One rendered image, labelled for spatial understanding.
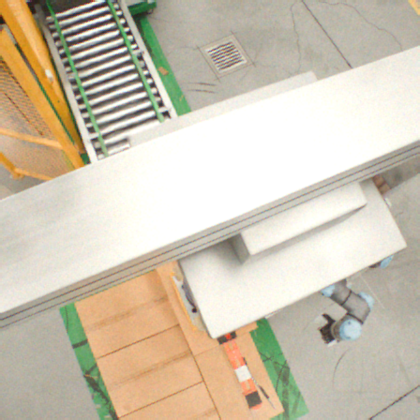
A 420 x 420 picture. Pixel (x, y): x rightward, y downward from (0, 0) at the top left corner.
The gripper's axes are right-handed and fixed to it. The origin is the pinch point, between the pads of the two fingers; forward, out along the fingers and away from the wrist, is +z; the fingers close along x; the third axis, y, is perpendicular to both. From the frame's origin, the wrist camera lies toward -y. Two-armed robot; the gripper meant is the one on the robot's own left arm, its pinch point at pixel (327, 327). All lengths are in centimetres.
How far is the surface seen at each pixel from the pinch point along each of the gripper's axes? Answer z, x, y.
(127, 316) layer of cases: 97, -55, 86
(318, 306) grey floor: 152, 7, -46
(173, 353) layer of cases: 98, -19, 70
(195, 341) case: 58, -21, 54
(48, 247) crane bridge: -153, -43, 63
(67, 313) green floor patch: 152, -83, 133
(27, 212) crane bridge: -153, -47, 63
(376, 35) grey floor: 152, -188, -246
